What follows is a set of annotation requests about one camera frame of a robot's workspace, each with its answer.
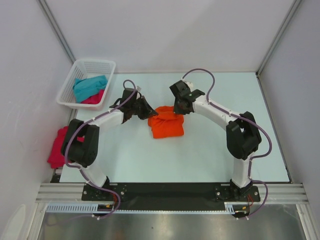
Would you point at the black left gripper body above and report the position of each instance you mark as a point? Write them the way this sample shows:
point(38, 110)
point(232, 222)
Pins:
point(138, 107)

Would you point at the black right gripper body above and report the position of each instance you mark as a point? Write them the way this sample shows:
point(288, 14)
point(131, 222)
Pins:
point(178, 108)

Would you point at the orange t shirt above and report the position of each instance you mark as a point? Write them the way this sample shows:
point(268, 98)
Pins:
point(166, 124)

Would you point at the white plastic mesh basket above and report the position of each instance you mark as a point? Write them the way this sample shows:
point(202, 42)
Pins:
point(82, 69)

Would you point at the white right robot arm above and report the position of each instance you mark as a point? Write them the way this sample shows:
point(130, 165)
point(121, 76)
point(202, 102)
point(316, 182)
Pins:
point(242, 135)

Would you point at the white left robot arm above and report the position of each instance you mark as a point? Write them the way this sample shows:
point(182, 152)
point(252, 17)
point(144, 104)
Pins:
point(81, 143)

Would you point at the pink t shirt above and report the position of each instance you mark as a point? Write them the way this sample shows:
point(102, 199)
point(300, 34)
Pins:
point(94, 99)

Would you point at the teal t shirt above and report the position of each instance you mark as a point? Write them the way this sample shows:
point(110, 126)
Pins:
point(85, 88)

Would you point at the folded red t shirt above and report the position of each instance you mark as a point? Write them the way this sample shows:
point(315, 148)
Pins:
point(56, 159)

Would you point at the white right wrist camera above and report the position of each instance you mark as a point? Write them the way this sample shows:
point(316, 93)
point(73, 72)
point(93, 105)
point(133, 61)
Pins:
point(188, 83)

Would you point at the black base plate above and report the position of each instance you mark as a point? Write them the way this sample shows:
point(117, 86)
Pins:
point(187, 195)

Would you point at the white slotted cable duct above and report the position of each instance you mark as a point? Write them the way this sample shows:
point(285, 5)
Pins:
point(101, 209)

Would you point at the aluminium frame rail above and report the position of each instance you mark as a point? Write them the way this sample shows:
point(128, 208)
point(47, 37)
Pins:
point(273, 193)

